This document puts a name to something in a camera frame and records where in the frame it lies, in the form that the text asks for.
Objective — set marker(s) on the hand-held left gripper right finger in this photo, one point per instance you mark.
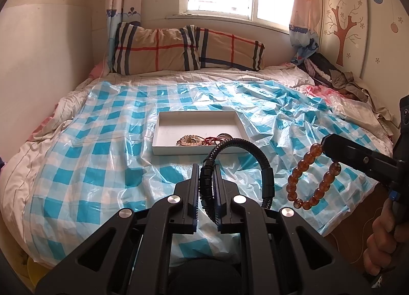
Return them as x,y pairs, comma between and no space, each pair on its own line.
219,192

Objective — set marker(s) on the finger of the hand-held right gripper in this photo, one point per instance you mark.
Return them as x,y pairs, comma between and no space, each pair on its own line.
354,156

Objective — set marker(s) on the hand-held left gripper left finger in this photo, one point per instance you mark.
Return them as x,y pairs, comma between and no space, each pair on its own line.
192,192

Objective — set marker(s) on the white cardboard box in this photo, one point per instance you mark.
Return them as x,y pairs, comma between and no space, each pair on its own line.
198,122

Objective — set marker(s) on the person's right hand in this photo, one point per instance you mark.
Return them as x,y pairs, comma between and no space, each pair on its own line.
383,243

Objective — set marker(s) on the wide silver bangle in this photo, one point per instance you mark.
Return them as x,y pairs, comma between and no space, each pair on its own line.
225,135

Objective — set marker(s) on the pile of clothes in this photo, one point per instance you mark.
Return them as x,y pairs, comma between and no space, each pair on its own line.
338,77

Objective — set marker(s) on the blue checked plastic sheet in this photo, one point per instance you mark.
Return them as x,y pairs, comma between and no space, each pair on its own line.
105,154

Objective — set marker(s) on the plaid pillow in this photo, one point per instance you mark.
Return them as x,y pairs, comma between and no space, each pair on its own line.
150,48
230,48

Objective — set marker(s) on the pink cloth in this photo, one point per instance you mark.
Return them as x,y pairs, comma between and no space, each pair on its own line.
99,69

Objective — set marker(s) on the yellow object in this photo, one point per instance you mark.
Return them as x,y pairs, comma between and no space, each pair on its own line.
35,274

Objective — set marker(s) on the tree wall sticker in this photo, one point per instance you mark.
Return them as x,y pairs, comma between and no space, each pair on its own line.
341,32

